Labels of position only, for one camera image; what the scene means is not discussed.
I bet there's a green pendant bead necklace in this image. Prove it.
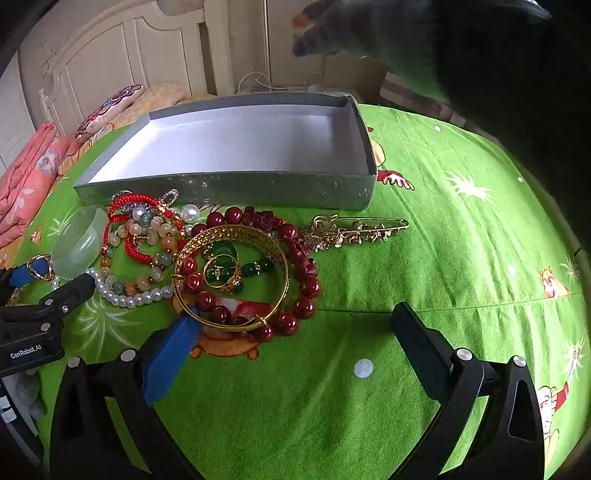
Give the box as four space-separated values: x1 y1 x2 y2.
203 242 275 296

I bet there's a carved red bead bracelet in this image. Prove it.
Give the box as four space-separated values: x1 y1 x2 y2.
240 206 319 280

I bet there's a gold bangle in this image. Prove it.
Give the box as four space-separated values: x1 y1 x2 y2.
172 225 291 332

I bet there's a peach patterned pillow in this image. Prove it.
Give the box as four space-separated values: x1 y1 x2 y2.
108 84 191 130

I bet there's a small gold ring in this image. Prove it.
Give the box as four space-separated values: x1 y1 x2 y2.
204 256 243 292

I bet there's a person's right hand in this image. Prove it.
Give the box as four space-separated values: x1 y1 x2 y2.
290 0 444 100

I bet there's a grey cardboard box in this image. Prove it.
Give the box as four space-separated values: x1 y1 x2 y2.
73 90 378 210

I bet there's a thin pole desk lamp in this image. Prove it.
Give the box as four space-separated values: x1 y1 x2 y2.
261 0 269 88

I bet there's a white pearl necklace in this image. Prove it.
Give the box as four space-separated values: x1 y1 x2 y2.
51 203 201 309

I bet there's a multicolour stone bead bracelet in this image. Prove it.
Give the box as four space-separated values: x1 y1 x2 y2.
100 217 185 296

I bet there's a cream wooden headboard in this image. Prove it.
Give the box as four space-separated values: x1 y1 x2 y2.
18 0 232 139

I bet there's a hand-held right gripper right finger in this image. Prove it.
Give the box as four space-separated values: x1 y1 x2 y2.
392 302 546 480

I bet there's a pink floral quilt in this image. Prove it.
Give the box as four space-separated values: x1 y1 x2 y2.
0 121 70 247

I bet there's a pale green jade bangle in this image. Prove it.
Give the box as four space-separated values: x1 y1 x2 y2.
51 205 109 281

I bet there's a white charger cable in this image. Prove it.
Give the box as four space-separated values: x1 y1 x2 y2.
238 69 287 93

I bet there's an embroidered flower pillow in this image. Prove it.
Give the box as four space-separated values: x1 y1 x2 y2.
74 84 144 139

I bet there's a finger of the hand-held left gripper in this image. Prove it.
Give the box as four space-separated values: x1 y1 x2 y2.
39 272 96 320
0 256 52 296

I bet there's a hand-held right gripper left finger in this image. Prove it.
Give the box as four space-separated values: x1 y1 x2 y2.
50 314 204 480

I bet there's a dark red bead bracelet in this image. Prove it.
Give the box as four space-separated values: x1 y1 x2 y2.
178 206 321 343

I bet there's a large gold ring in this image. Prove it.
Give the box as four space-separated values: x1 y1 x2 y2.
27 254 52 281

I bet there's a red cord bracelet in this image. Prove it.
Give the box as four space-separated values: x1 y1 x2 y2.
100 194 185 268

